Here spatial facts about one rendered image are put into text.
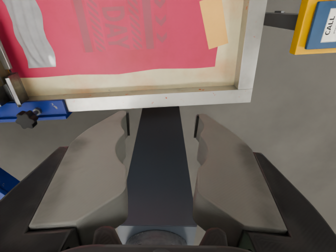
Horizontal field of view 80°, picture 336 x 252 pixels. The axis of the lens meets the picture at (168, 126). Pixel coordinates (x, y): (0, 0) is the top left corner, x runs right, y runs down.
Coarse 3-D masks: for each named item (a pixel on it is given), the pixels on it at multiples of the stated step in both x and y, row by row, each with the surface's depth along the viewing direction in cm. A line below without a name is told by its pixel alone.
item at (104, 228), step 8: (96, 232) 6; (104, 232) 6; (112, 232) 6; (208, 232) 6; (216, 232) 6; (224, 232) 6; (96, 240) 5; (104, 240) 5; (112, 240) 5; (208, 240) 5; (216, 240) 5; (224, 240) 6; (72, 248) 5; (80, 248) 5; (88, 248) 5; (96, 248) 5; (104, 248) 5; (112, 248) 5; (120, 248) 5; (128, 248) 5; (136, 248) 5; (144, 248) 5; (152, 248) 5; (160, 248) 5; (168, 248) 5; (176, 248) 5; (184, 248) 5; (192, 248) 5; (200, 248) 5; (208, 248) 5; (216, 248) 5; (224, 248) 5; (232, 248) 5; (240, 248) 5
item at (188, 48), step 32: (0, 0) 44; (64, 0) 44; (192, 0) 44; (0, 32) 47; (64, 32) 47; (192, 32) 48; (64, 64) 51; (96, 64) 51; (128, 64) 51; (160, 64) 51; (192, 64) 51
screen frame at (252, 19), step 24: (264, 0) 42; (240, 48) 48; (240, 72) 49; (48, 96) 54; (72, 96) 53; (96, 96) 52; (120, 96) 52; (144, 96) 52; (168, 96) 52; (192, 96) 52; (216, 96) 52; (240, 96) 52
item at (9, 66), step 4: (0, 40) 45; (0, 44) 45; (0, 48) 45; (0, 52) 46; (4, 52) 46; (0, 56) 46; (4, 56) 46; (0, 60) 46; (4, 60) 46; (8, 60) 47; (4, 64) 47; (8, 64) 47; (4, 68) 47; (8, 68) 47
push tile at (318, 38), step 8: (328, 0) 44; (320, 8) 44; (328, 8) 44; (320, 16) 45; (328, 16) 45; (312, 24) 46; (320, 24) 46; (328, 24) 46; (312, 32) 47; (320, 32) 47; (328, 32) 47; (312, 40) 48; (320, 40) 48; (328, 40) 48; (304, 48) 49; (312, 48) 49; (320, 48) 49
